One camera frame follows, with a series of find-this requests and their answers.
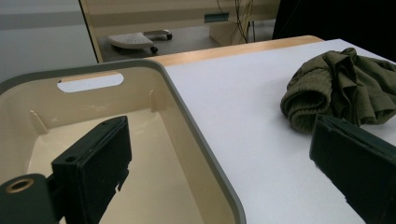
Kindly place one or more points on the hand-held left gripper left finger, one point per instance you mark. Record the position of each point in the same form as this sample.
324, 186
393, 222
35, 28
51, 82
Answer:
96, 168

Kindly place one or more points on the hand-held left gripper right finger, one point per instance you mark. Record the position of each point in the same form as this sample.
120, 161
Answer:
358, 161

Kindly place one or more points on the beige plastic bin grey rim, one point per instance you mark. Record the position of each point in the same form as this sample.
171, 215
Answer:
162, 161

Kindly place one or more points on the olive green garment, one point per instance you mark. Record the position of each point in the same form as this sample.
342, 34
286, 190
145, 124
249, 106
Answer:
342, 84

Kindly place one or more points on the white wheeled footrest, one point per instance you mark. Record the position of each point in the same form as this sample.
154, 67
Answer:
130, 40

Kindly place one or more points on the dark curtain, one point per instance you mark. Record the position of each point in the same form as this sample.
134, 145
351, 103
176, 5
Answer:
336, 18

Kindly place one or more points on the beige desk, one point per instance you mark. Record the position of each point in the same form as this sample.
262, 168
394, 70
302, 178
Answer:
149, 12

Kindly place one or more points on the green metal bracket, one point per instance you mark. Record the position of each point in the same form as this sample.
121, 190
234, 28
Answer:
216, 17

